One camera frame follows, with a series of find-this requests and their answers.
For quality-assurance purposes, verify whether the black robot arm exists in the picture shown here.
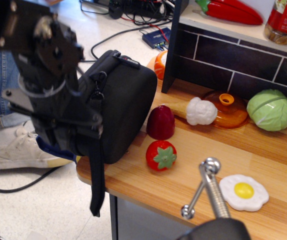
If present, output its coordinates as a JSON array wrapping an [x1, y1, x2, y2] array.
[[0, 0, 103, 155]]

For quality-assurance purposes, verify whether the dark red toy onion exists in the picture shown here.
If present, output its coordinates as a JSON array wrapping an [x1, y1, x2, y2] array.
[[146, 105, 175, 140]]

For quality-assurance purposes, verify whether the red toy chili pepper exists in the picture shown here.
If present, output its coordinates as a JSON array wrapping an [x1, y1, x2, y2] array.
[[195, 0, 263, 26]]

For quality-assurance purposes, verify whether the white sneaker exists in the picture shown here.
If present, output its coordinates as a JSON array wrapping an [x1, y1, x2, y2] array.
[[0, 120, 71, 170]]

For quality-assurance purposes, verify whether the blue jeans leg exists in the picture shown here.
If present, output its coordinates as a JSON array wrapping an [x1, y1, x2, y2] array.
[[0, 51, 30, 129]]

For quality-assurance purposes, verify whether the toy fried egg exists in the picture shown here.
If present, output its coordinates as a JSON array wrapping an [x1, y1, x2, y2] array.
[[219, 174, 270, 212]]

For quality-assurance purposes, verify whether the red labelled jar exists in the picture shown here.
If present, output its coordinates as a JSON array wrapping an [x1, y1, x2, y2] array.
[[264, 0, 287, 46]]

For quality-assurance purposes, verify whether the orange toy fruit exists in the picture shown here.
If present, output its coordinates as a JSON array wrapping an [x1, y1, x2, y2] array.
[[147, 50, 168, 80]]

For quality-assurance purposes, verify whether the tangled cable bundle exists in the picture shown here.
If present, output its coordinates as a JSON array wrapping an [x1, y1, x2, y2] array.
[[79, 0, 176, 27]]

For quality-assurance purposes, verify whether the green toy cabbage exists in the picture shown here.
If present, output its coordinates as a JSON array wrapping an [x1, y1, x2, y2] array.
[[246, 89, 287, 132]]

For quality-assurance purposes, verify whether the red toy strawberry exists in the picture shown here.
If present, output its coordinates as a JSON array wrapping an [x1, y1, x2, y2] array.
[[145, 140, 177, 171]]

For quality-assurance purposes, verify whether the toy ice cream cone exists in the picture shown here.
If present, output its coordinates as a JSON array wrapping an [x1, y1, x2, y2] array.
[[163, 97, 218, 126]]

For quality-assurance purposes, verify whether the dark tiled shelf unit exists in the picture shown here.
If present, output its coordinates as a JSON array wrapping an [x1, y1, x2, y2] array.
[[161, 0, 287, 99]]

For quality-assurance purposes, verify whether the metal clamp screw handle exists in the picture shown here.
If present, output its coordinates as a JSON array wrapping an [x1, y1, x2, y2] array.
[[181, 157, 231, 220]]

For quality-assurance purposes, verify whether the blue object behind bag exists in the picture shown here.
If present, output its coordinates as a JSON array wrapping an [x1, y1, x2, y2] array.
[[36, 135, 81, 164]]

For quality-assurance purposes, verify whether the black floor cable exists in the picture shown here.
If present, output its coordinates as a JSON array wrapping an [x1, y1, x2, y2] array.
[[0, 165, 62, 194]]

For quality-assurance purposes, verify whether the black zipper bag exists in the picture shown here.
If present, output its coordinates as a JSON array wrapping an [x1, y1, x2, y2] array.
[[70, 50, 158, 217]]

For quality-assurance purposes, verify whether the black clamp base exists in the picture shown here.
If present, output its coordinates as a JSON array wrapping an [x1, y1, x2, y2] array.
[[177, 218, 251, 240]]

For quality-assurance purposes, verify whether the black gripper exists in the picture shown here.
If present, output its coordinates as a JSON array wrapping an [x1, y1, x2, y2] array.
[[2, 75, 103, 153]]

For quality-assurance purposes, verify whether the blue network switch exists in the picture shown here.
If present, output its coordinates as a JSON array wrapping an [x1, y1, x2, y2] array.
[[142, 27, 171, 49]]

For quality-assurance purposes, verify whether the orange transparent pot lid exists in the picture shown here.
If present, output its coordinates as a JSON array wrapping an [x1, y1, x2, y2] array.
[[201, 90, 250, 130]]

